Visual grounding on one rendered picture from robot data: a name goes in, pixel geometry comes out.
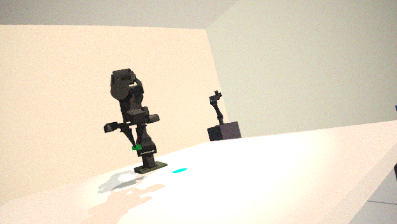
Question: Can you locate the green rectangular post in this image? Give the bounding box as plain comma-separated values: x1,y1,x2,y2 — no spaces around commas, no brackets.
131,145,142,150

